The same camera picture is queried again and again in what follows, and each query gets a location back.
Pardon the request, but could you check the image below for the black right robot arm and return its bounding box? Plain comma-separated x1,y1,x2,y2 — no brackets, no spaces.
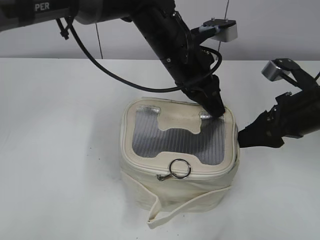
237,86,320,148

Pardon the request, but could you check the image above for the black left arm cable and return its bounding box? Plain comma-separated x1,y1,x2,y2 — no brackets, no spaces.
55,16,223,92

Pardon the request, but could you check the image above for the silver zipper pull with ring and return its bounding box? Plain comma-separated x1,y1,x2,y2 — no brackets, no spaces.
156,158,192,182

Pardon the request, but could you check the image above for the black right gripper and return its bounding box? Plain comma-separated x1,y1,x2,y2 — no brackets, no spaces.
237,89,320,148

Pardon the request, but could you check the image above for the cream zippered lunch bag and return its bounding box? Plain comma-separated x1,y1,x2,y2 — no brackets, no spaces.
119,97,240,229

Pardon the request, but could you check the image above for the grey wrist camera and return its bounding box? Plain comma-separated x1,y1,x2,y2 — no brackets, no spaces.
261,58,301,82
198,18,238,43

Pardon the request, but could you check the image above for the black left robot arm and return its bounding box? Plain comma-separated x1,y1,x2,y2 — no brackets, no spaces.
0,0,225,118

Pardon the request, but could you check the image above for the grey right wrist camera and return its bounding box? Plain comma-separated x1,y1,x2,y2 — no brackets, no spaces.
261,58,301,82

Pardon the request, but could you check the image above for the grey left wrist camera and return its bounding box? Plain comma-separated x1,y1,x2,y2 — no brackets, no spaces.
198,18,238,43

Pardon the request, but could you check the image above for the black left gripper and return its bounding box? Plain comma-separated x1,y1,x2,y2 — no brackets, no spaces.
131,0,225,117

